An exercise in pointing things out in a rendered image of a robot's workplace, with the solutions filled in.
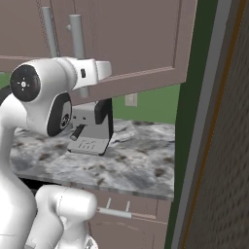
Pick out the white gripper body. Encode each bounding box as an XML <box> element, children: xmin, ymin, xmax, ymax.
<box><xmin>94</xmin><ymin>59</ymin><xmax>113</xmax><ymax>82</ymax></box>

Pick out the silver black coffee machine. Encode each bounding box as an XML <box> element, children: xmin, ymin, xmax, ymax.
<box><xmin>66</xmin><ymin>97</ymin><xmax>115</xmax><ymax>157</ymax></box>

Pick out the grey drawer handle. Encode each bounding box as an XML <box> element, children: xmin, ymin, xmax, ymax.
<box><xmin>96</xmin><ymin>197</ymin><xmax>133</xmax><ymax>220</ymax></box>

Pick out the mauve cabinet door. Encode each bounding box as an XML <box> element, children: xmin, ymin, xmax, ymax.
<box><xmin>0</xmin><ymin>0</ymin><xmax>60</xmax><ymax>73</ymax></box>
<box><xmin>49</xmin><ymin>0</ymin><xmax>198</xmax><ymax>107</ymax></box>

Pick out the mauve drawer front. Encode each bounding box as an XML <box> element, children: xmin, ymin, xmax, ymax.
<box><xmin>83</xmin><ymin>188</ymin><xmax>171</xmax><ymax>249</ymax></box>

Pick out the white wall outlet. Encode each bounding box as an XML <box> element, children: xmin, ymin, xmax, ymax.
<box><xmin>124</xmin><ymin>92</ymin><xmax>138</xmax><ymax>108</ymax></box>

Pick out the grey cabinet door handle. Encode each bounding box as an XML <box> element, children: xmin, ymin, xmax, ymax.
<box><xmin>66</xmin><ymin>14</ymin><xmax>90</xmax><ymax>99</ymax></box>
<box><xmin>41</xmin><ymin>6</ymin><xmax>60</xmax><ymax>58</ymax></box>

